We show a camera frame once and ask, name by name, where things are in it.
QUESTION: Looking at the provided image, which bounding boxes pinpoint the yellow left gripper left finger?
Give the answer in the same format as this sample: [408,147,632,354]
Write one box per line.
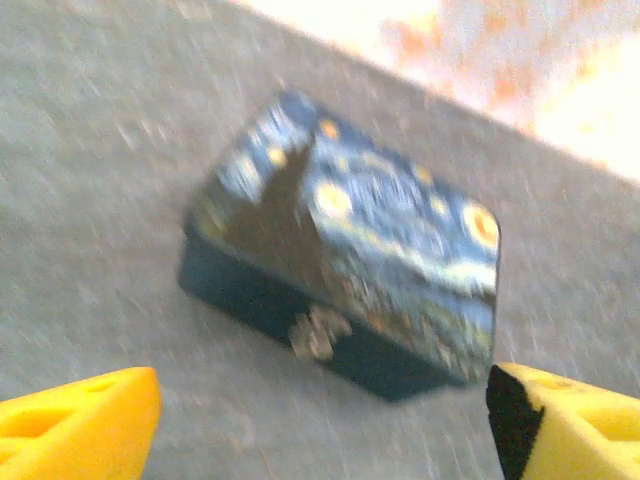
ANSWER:
[0,366,164,480]

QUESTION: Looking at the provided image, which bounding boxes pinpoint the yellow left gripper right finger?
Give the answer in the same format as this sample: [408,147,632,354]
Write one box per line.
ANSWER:
[485,362,640,480]

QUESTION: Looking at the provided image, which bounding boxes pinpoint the starry night print tin box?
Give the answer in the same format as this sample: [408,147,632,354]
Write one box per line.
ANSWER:
[177,88,502,404]

